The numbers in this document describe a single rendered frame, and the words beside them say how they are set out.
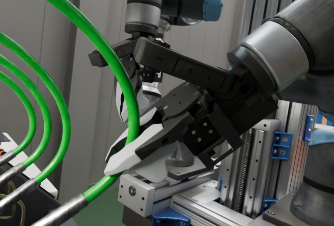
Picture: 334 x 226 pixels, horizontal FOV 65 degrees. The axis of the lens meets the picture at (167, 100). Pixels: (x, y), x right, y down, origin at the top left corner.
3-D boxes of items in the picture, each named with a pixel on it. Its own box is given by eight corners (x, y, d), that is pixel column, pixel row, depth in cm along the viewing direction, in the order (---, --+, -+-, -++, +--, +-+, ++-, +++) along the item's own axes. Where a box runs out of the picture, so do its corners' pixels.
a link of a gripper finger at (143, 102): (149, 125, 60) (154, 85, 59) (126, 125, 56) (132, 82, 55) (141, 122, 62) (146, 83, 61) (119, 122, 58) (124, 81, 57)
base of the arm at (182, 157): (171, 152, 110) (175, 128, 109) (201, 163, 100) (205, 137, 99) (145, 156, 98) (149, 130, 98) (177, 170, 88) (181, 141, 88)
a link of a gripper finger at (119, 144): (129, 186, 35) (187, 148, 33) (99, 156, 33) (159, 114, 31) (130, 171, 38) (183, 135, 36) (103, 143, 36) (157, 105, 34)
